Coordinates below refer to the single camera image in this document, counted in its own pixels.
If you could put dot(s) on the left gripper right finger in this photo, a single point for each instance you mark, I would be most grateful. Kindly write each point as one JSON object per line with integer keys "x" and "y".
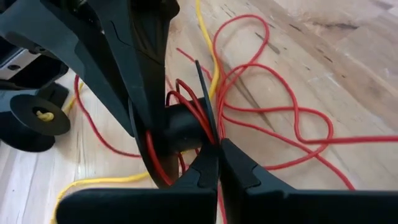
{"x": 295, "y": 207}

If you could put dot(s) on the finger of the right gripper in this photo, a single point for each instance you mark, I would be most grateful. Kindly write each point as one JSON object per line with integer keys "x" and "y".
{"x": 140, "y": 46}
{"x": 46, "y": 25}

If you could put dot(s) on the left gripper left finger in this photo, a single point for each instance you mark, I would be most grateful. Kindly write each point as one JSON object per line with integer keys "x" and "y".
{"x": 140, "y": 207}

